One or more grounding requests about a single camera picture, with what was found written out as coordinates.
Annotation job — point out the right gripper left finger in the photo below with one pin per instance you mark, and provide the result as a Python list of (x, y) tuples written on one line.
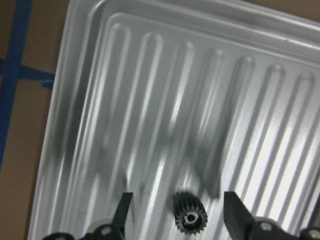
[(122, 210)]

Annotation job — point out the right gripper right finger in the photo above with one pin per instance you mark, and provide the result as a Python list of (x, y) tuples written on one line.
[(237, 218)]

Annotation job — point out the black bearing gear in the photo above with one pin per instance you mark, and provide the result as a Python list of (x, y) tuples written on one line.
[(190, 215)]

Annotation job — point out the grey ribbed metal tray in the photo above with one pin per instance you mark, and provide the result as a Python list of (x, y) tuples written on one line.
[(156, 97)]

